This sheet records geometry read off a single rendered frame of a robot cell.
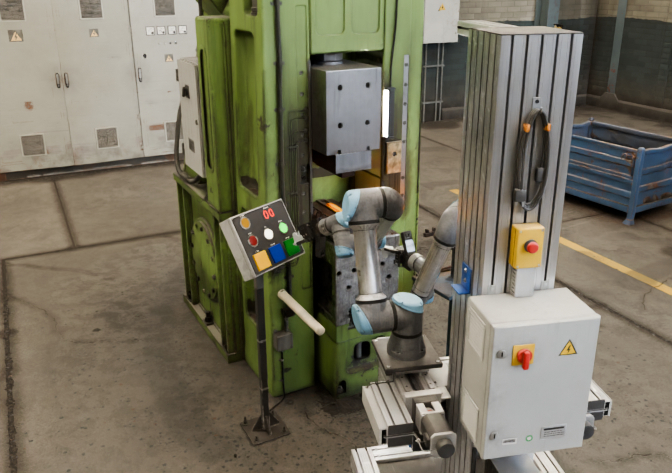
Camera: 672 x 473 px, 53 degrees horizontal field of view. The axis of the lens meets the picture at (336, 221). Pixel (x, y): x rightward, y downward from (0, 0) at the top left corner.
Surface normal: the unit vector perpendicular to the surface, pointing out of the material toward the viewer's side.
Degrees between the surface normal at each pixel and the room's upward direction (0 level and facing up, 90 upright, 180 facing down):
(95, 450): 0
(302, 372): 90
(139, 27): 90
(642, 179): 90
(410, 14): 90
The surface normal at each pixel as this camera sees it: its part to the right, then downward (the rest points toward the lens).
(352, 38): 0.47, 0.30
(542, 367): 0.18, 0.34
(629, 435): 0.00, -0.94
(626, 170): -0.85, 0.17
